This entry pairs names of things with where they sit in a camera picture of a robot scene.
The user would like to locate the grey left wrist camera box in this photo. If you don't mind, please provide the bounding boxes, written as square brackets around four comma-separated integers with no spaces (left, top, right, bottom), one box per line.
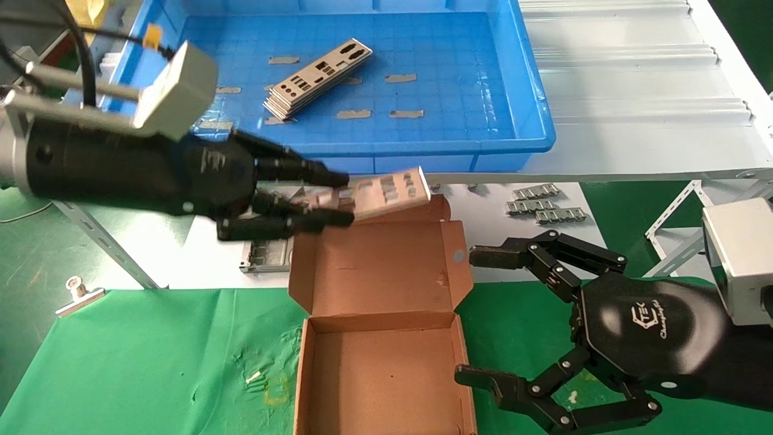
[130,41,219,143]

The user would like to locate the white metal shelf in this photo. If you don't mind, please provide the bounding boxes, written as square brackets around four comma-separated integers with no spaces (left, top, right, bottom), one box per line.
[36,0,773,192]

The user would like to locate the brown cardboard box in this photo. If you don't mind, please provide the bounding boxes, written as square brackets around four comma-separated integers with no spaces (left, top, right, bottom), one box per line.
[289,196,478,435]

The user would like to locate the white paper sheet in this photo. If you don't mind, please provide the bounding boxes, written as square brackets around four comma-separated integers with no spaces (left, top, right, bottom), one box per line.
[139,183,618,291]

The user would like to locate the grey slotted angle bar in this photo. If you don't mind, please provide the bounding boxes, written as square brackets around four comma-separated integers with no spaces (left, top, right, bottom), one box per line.
[54,199,161,290]

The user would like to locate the silver metal shield plate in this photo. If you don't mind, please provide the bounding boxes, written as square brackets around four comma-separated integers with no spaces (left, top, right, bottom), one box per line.
[302,167,432,222]

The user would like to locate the silver binder clip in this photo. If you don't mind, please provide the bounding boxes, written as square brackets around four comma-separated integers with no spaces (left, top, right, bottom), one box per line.
[56,276,106,318]

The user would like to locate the grey metal clip strip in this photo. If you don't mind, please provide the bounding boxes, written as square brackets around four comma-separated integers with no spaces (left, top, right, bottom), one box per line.
[513,184,560,201]
[506,200,557,216]
[536,208,589,225]

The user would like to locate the silver camera mount rods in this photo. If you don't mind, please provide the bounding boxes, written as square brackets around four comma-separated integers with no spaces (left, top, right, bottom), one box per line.
[0,60,149,131]

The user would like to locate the green cloth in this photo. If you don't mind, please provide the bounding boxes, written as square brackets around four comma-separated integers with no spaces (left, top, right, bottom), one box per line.
[0,281,773,435]

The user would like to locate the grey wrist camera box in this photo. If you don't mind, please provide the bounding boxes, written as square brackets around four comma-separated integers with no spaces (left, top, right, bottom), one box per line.
[702,198,773,327]
[130,41,219,143]

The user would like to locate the stack of metal shield plates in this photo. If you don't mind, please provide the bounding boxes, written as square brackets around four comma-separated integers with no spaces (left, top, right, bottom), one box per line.
[263,38,373,120]

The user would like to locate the bent grey metal bracket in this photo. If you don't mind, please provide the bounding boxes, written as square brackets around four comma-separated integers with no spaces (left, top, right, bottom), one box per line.
[287,186,316,210]
[240,238,295,274]

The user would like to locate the black cable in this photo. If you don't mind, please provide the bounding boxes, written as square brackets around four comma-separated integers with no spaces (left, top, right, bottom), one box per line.
[57,0,98,108]

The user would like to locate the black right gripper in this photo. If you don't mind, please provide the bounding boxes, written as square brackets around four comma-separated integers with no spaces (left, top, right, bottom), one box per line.
[454,230,773,434]

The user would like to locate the white angle steel frame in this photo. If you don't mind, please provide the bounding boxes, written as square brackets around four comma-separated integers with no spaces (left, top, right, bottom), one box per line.
[645,179,773,280]

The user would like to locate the blue plastic tray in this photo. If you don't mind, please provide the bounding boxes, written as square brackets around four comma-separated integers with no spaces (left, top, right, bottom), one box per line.
[100,0,557,176]

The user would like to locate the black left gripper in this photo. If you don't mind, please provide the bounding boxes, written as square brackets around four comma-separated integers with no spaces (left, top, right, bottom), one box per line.
[24,115,355,242]

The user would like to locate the yellow cardboard piece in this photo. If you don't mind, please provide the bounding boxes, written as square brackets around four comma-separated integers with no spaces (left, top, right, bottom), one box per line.
[65,0,115,31]

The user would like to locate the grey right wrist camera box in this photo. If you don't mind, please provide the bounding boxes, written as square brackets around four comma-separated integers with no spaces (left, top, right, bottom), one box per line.
[702,198,773,327]

